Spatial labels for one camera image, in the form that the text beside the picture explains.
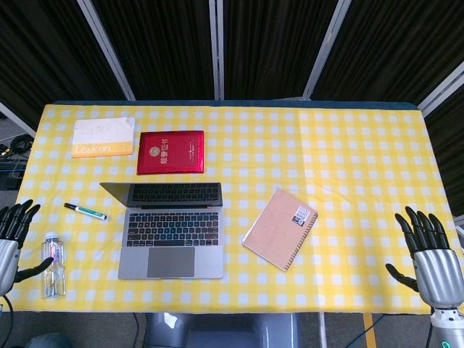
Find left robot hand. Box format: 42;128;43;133
0;199;54;297

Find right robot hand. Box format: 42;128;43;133
385;206;464;309

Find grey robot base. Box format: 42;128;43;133
144;312;301;348

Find silver laptop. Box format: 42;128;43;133
99;181;225;281

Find clear plastic water bottle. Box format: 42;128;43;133
41;232;67;299

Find green white marker pen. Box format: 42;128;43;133
63;202;109;222

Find white yellow Lexicon book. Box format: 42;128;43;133
70;117;136;159

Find yellow white checkered tablecloth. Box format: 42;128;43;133
7;104;457;315

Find brown spiral notebook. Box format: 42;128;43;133
241;188;320;272

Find red certificate folder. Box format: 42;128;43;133
136;130;205;176

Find black cables on floor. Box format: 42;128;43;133
0;132;36;160

